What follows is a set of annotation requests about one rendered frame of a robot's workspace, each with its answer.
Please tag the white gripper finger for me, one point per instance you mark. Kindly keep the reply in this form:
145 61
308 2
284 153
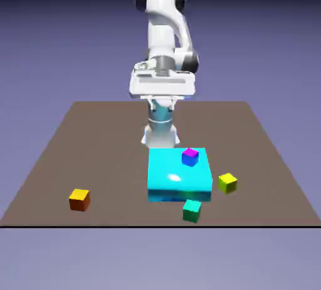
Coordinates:
172 104
152 104

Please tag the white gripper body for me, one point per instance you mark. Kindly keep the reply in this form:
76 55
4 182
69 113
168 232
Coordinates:
163 85

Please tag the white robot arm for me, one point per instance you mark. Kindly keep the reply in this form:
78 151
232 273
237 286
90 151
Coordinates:
160 19

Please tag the small purple cube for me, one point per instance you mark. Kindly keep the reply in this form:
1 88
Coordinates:
190 157

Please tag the small yellow cube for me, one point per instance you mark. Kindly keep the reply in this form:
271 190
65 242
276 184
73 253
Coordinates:
227 182

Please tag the small green cube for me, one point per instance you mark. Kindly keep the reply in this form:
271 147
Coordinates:
192 210

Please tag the small orange cube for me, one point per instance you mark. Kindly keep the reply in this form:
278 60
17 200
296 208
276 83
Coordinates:
79 200

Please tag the large cyan box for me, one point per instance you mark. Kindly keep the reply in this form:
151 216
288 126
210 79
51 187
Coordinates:
175 172

